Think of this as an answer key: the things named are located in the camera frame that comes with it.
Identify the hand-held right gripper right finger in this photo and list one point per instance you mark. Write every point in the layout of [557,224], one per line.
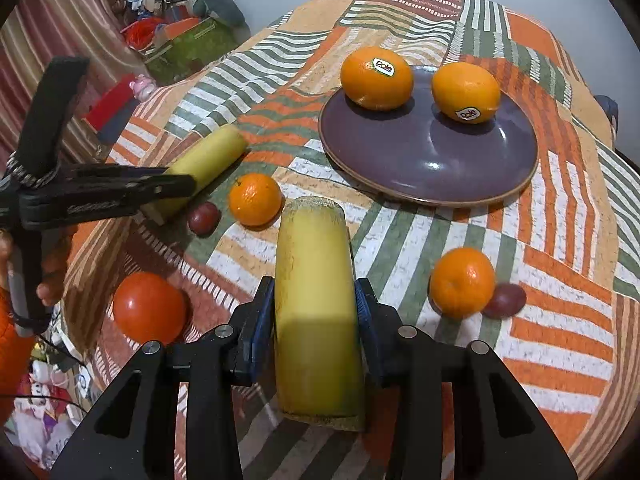
[367,330]

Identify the person's left hand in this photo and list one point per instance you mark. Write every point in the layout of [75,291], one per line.
[52,265]

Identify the large orange with sticker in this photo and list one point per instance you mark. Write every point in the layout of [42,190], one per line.
[460,87]
[370,90]

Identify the green storage box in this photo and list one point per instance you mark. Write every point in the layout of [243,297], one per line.
[195,50]

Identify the blue backpack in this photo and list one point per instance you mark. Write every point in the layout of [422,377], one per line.
[607,107]

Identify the small mandarin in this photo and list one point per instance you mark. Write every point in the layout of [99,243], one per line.
[460,282]
[255,200]

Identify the orange box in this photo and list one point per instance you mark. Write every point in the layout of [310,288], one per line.
[182,26]

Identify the striped curtain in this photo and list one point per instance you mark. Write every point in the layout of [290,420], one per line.
[60,20]

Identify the large yellow banana piece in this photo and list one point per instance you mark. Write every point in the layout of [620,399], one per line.
[315,285]

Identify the dark red grape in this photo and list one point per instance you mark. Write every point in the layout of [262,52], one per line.
[507,302]
[204,218]

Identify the purple plate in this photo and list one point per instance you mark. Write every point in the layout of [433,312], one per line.
[425,160]

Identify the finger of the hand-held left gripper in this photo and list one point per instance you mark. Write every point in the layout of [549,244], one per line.
[125,187]
[50,105]

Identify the red apple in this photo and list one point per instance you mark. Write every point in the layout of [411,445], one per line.
[150,307]

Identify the pink bunny toy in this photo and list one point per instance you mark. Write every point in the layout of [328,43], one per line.
[142,87]

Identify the red plastic bag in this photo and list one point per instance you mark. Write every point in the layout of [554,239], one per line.
[142,32]

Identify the grey plush toy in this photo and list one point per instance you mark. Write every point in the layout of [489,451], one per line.
[220,2]

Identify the slim yellow banana piece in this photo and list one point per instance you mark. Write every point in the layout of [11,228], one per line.
[220,152]

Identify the red box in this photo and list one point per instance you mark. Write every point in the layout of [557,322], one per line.
[107,105]

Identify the patchwork cloth covered table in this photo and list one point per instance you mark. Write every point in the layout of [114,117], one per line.
[550,210]

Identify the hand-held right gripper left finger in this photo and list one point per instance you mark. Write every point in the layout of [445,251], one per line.
[264,330]

